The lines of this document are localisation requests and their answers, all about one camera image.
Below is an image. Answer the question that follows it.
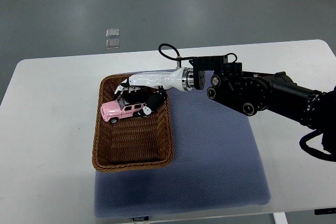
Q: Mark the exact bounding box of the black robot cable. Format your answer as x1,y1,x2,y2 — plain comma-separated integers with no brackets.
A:
158,43,184,65

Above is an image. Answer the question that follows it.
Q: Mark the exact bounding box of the white table leg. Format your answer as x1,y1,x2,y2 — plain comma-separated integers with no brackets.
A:
272,212,288,224

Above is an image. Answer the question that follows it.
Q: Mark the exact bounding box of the black table control panel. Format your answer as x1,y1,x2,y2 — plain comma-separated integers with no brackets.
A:
314,208,336,215

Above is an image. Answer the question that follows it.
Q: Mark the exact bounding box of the pink toy car black roof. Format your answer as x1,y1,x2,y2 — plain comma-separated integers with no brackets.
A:
100,92,150,124

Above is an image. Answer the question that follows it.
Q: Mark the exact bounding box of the brown wicker basket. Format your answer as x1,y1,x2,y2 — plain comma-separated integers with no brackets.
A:
91,72,174,173

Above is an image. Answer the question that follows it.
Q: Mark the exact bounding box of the upper metal floor plate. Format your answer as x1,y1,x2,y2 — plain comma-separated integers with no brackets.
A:
106,28,120,38

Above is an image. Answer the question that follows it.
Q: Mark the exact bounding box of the blue-grey padded mat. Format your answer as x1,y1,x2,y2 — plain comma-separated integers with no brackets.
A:
94,89,271,218

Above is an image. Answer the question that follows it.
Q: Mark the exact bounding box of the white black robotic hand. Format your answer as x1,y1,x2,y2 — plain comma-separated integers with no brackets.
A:
115,68,194,118

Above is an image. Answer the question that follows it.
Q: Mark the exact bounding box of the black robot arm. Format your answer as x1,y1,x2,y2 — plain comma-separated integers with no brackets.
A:
113,55,335,162

